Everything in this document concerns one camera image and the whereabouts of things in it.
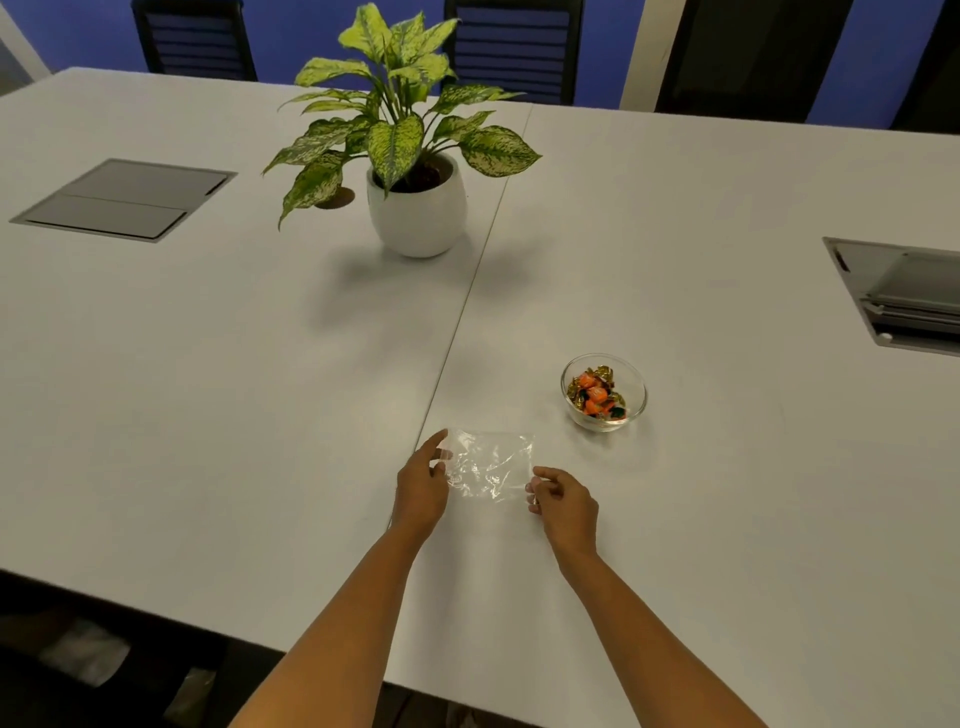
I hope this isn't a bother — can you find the person's left hand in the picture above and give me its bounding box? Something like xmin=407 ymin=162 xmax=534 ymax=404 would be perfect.
xmin=390 ymin=429 xmax=451 ymax=538

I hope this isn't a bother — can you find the person's right hand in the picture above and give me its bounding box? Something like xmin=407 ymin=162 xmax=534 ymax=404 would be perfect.
xmin=525 ymin=466 xmax=600 ymax=560

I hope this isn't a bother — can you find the clear plastic bag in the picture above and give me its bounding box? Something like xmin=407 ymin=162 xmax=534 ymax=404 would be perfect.
xmin=437 ymin=428 xmax=537 ymax=502

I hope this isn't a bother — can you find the person's left forearm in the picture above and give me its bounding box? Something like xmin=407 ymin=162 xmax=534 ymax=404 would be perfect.
xmin=228 ymin=522 xmax=426 ymax=728

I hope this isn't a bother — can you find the person's right forearm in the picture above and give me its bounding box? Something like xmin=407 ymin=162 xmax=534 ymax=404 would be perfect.
xmin=552 ymin=552 xmax=769 ymax=728

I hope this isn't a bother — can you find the pile of wrapped candies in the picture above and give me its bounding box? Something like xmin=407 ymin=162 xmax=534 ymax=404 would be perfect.
xmin=567 ymin=365 xmax=628 ymax=419

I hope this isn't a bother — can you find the clear glass bowl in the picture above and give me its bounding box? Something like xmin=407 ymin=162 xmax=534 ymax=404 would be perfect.
xmin=561 ymin=354 xmax=648 ymax=434

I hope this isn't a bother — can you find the white plant pot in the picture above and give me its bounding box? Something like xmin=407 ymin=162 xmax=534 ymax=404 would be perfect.
xmin=366 ymin=152 xmax=468 ymax=260

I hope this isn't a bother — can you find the green variegated leafy plant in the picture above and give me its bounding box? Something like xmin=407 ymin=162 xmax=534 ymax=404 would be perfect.
xmin=261 ymin=3 xmax=543 ymax=231

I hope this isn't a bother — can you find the black office chair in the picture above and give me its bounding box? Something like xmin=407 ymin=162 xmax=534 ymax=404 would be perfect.
xmin=889 ymin=0 xmax=960 ymax=137
xmin=654 ymin=0 xmax=855 ymax=125
xmin=130 ymin=0 xmax=259 ymax=83
xmin=443 ymin=0 xmax=585 ymax=107

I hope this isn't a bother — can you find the closed grey table cable hatch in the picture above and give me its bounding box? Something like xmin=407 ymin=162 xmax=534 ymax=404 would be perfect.
xmin=9 ymin=158 xmax=239 ymax=244

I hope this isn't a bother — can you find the open grey table cable hatch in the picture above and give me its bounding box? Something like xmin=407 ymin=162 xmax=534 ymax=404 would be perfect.
xmin=822 ymin=237 xmax=960 ymax=358

